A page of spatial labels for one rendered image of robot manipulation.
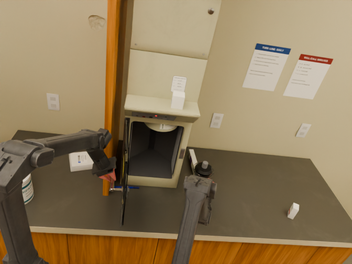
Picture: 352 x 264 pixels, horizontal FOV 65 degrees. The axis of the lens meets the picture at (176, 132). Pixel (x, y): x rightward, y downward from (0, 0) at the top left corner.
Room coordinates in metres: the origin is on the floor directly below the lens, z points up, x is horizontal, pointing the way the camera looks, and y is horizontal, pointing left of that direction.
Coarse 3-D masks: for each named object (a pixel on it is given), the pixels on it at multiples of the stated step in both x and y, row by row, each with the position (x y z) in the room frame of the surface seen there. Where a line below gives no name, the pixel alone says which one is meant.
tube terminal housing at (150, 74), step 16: (144, 64) 1.08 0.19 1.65; (160, 64) 1.09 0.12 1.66; (176, 64) 1.10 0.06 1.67; (192, 64) 1.11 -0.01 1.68; (128, 80) 1.07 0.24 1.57; (144, 80) 1.08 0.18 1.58; (160, 80) 1.09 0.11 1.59; (192, 80) 1.11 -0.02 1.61; (160, 96) 1.09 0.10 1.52; (192, 96) 1.12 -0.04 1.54; (128, 176) 1.07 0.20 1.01; (176, 176) 1.12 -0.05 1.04
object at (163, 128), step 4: (148, 124) 1.13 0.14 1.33; (152, 124) 1.12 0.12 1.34; (156, 124) 1.12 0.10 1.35; (160, 124) 1.12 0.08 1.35; (164, 124) 1.13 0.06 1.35; (152, 128) 1.11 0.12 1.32; (156, 128) 1.11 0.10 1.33; (160, 128) 1.11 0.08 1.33; (164, 128) 1.12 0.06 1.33; (168, 128) 1.13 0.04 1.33; (172, 128) 1.14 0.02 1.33
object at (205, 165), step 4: (196, 164) 1.09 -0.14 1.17; (200, 164) 1.09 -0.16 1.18; (204, 164) 1.06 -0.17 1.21; (208, 164) 1.10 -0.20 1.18; (196, 168) 1.06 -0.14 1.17; (200, 168) 1.06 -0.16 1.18; (204, 168) 1.06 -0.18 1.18; (208, 168) 1.07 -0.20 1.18; (200, 172) 1.04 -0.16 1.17; (204, 172) 1.04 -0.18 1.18; (208, 172) 1.05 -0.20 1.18
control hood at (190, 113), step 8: (128, 96) 1.04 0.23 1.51; (136, 96) 1.06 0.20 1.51; (144, 96) 1.07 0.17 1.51; (128, 104) 0.98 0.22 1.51; (136, 104) 0.99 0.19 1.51; (144, 104) 1.01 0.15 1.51; (152, 104) 1.02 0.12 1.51; (160, 104) 1.03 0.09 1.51; (168, 104) 1.05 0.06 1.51; (184, 104) 1.08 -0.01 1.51; (192, 104) 1.09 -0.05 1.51; (128, 112) 0.99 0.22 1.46; (144, 112) 0.98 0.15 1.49; (152, 112) 0.98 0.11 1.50; (160, 112) 0.98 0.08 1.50; (168, 112) 0.99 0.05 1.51; (176, 112) 1.00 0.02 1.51; (184, 112) 1.01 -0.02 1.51; (192, 112) 1.02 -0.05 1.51; (176, 120) 1.07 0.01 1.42; (184, 120) 1.06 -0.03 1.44; (192, 120) 1.06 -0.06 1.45
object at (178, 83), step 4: (176, 76) 1.10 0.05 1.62; (180, 76) 1.10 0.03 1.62; (172, 80) 1.10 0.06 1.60; (176, 80) 1.10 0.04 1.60; (180, 80) 1.11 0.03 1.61; (184, 80) 1.11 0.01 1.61; (172, 84) 1.10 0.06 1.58; (176, 84) 1.10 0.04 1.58; (180, 84) 1.11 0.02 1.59; (184, 84) 1.11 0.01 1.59; (172, 88) 1.10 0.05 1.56; (176, 88) 1.10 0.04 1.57; (180, 88) 1.11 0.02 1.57; (184, 88) 1.11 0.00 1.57
